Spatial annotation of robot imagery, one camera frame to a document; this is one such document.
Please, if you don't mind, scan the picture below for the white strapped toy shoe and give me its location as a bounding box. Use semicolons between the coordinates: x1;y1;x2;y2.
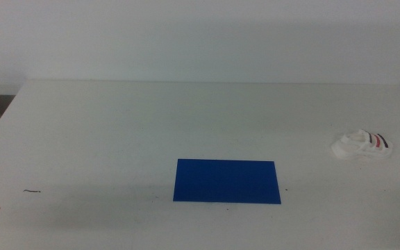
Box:
331;128;394;161

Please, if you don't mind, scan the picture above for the blue rectangular mat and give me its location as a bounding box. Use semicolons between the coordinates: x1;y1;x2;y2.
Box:
172;158;282;205

